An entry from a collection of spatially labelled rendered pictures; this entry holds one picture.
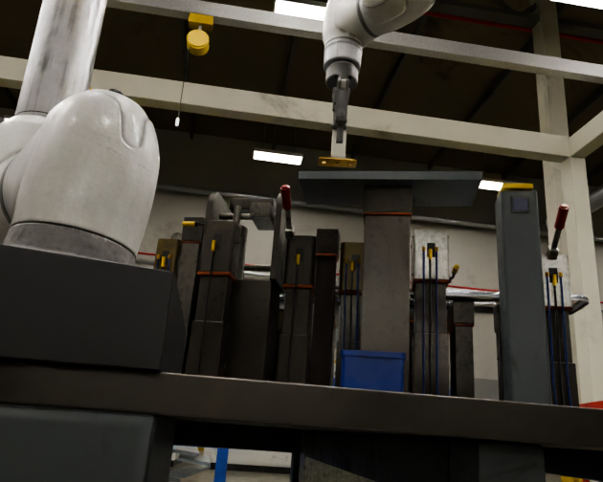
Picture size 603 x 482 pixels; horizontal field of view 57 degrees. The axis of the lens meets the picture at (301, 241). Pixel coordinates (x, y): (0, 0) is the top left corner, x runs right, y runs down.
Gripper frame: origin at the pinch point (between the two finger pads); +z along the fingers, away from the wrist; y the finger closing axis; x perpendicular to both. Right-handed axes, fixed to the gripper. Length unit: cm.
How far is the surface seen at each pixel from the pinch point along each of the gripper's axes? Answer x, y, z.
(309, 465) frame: -1, 70, 70
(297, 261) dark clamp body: 7.4, 9.6, 24.3
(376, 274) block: -8.4, -4.9, 30.3
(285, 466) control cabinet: 2, 821, 113
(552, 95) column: -382, 644, -474
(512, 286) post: -33.7, -8.9, 31.8
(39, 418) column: 30, -57, 61
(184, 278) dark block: 33.0, 14.6, 28.9
